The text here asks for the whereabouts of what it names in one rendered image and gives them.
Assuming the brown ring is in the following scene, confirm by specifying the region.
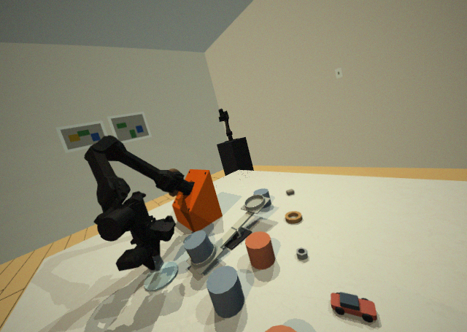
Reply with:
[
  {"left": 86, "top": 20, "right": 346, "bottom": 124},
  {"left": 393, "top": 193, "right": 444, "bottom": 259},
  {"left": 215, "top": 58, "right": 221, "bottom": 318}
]
[{"left": 285, "top": 211, "right": 302, "bottom": 223}]

